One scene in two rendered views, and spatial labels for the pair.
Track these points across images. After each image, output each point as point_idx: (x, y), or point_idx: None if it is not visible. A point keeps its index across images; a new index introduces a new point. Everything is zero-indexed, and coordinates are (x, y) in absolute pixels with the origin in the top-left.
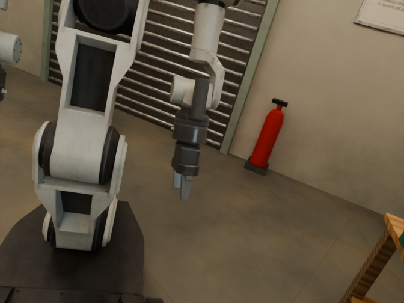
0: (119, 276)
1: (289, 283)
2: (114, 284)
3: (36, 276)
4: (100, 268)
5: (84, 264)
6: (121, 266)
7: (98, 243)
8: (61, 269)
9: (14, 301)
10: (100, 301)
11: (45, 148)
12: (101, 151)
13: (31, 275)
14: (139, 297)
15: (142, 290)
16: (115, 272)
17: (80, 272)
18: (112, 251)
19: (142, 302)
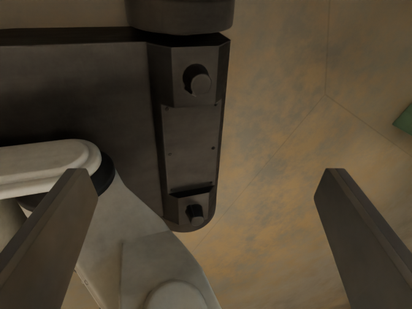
0: (113, 87)
1: None
2: (130, 92)
3: (141, 181)
4: (104, 119)
5: (105, 143)
6: (87, 89)
7: (106, 161)
8: (123, 165)
9: (184, 186)
10: (176, 110)
11: None
12: None
13: (140, 186)
14: (175, 57)
15: (51, 8)
16: (104, 95)
17: (120, 143)
18: (54, 111)
19: (184, 51)
